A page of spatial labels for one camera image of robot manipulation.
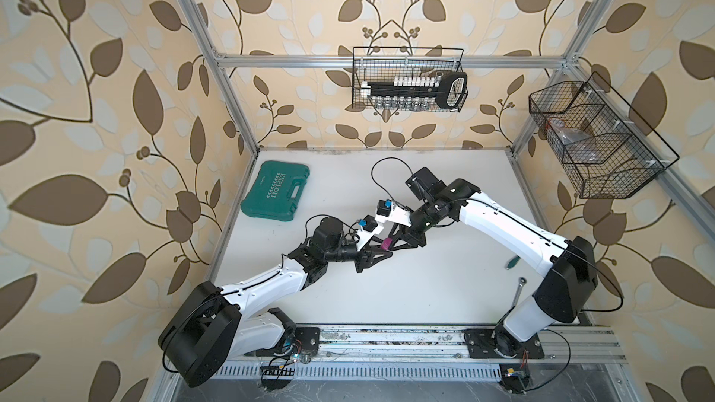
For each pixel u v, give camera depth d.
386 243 0.73
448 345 0.75
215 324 0.41
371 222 0.67
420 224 0.65
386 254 0.73
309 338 0.76
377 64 0.91
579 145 0.70
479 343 0.73
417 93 0.85
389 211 0.65
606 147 0.73
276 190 1.02
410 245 0.68
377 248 0.75
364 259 0.68
